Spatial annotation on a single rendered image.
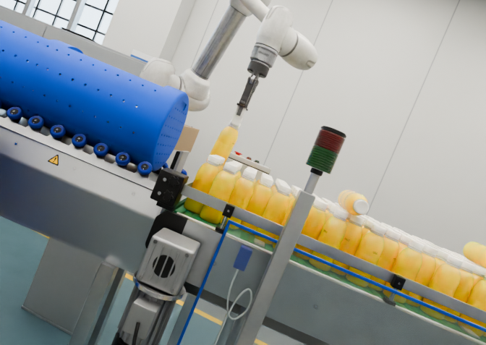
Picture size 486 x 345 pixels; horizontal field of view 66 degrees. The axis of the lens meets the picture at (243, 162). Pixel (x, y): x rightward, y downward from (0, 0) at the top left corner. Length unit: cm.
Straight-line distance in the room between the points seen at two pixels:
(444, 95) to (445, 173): 76
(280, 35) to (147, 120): 55
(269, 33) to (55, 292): 154
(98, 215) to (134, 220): 12
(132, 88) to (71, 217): 45
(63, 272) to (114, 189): 92
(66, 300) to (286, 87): 289
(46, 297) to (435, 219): 338
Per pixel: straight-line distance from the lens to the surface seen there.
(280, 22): 138
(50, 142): 132
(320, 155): 88
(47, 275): 212
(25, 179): 135
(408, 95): 414
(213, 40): 196
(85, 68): 129
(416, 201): 410
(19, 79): 136
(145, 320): 98
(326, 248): 110
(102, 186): 123
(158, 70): 192
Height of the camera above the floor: 114
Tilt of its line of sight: 2 degrees down
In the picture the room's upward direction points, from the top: 23 degrees clockwise
